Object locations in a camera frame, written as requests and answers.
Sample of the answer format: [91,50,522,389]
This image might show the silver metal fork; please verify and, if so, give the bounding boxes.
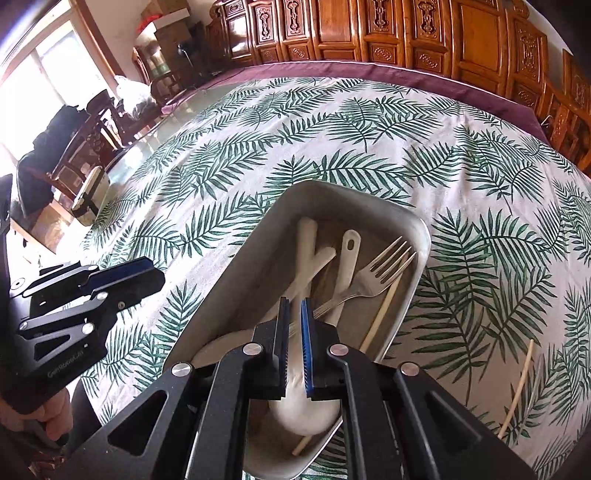
[312,237,416,319]

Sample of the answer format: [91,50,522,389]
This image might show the metal rectangular tray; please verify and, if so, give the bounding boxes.
[162,179,433,480]

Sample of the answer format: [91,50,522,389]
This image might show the white plastic curved utensil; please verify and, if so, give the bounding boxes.
[189,246,339,369]

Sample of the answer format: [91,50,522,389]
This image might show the green leaf print tablecloth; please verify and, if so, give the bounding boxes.
[75,78,590,479]

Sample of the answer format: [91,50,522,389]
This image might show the wooden chopstick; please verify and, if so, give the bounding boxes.
[277,277,400,456]
[497,339,535,440]

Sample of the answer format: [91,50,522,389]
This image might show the carved wooden bench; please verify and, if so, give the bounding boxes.
[206,0,590,172]

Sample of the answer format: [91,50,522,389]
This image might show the white spoon with holed handle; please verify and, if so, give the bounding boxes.
[270,229,361,437]

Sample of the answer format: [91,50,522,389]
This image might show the wooden chair by window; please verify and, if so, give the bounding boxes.
[15,89,123,218]

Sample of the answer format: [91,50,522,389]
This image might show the stacked cardboard boxes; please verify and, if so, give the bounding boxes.
[132,1,191,83]

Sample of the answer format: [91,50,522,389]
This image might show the person's left hand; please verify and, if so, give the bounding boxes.
[0,388,73,441]

